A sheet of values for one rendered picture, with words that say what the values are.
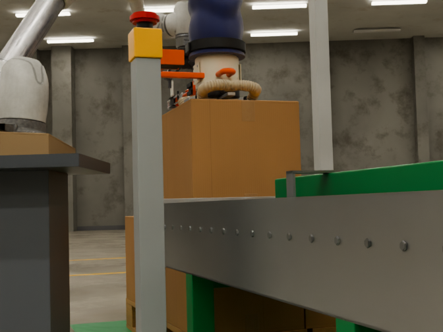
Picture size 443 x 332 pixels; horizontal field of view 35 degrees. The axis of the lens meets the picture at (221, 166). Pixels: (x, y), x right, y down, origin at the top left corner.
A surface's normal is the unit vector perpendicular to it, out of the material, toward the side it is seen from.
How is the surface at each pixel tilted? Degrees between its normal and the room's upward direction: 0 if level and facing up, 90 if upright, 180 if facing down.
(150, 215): 90
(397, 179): 90
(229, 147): 90
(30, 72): 75
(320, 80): 90
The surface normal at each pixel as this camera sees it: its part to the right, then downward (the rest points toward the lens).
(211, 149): 0.31, -0.07
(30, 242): -0.03, -0.06
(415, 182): -0.95, 0.00
